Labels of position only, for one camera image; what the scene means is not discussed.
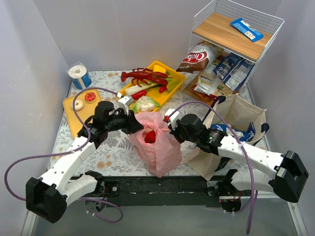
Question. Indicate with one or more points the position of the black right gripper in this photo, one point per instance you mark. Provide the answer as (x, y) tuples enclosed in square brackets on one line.
[(173, 131)]

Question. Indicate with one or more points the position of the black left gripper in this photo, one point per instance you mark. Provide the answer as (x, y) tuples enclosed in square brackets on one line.
[(133, 120)]

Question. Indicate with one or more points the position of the red toy bell pepper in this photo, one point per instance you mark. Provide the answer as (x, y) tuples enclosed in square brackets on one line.
[(150, 137)]

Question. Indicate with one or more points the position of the pink plastic bag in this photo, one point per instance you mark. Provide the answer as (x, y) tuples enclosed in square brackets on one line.
[(165, 153)]

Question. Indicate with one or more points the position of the beige canvas tote bag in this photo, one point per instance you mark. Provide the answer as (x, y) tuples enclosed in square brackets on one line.
[(239, 113)]

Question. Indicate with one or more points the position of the blue Doritos chips bag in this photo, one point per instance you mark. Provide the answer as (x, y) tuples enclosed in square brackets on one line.
[(244, 136)]

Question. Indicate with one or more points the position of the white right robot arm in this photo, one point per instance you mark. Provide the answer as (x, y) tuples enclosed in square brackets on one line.
[(283, 174)]

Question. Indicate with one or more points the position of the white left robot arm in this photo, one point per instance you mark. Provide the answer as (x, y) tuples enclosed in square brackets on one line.
[(49, 195)]

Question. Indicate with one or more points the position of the yellow food tray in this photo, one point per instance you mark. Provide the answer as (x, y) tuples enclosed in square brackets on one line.
[(175, 82)]

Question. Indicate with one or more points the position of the floral table mat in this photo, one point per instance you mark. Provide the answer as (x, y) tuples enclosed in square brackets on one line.
[(116, 156)]

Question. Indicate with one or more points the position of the toy cauliflower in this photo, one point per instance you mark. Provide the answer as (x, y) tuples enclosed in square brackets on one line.
[(145, 104)]

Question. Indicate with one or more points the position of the red toy chili pepper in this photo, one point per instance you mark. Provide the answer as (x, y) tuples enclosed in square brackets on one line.
[(139, 94)]

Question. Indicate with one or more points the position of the white toy celery stalk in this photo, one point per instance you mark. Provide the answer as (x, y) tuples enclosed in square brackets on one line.
[(137, 88)]

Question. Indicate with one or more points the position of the small red toy pepper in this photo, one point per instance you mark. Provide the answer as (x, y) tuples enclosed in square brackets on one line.
[(162, 89)]

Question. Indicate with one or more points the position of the orange snack bag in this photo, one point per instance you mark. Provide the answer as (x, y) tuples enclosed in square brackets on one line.
[(221, 90)]

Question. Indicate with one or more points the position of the orange donut tray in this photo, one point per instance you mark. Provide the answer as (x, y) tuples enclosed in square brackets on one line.
[(88, 110)]

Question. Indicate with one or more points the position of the red toy lobster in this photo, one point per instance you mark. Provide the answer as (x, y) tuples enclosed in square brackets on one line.
[(145, 76)]

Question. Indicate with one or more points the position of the red strawberry donut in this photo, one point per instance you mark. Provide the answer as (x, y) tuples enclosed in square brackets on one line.
[(90, 97)]

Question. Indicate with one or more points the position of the white snack packet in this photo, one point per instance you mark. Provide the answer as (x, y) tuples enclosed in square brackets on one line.
[(204, 83)]

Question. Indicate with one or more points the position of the white glazed donut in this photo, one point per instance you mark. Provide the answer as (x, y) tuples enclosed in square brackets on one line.
[(78, 105)]

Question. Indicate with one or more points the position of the toilet paper roll pack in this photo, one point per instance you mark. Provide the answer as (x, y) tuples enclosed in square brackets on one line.
[(79, 76)]

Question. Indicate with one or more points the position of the brown Chula chips bag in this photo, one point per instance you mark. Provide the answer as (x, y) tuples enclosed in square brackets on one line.
[(199, 57)]

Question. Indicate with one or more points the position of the blue Kettle chips bag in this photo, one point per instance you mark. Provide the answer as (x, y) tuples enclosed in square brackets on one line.
[(233, 70)]

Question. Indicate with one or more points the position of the small blue snack packet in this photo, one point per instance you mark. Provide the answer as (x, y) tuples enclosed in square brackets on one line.
[(247, 30)]

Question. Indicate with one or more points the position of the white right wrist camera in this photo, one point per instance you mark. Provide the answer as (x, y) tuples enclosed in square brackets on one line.
[(170, 117)]

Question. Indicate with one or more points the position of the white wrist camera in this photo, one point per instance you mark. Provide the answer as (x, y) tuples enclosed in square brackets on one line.
[(170, 117), (124, 102)]

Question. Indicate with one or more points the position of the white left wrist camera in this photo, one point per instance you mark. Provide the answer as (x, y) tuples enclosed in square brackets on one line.
[(124, 102)]

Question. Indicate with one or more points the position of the white wire shelf rack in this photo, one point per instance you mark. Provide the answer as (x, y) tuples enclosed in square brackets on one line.
[(213, 24)]

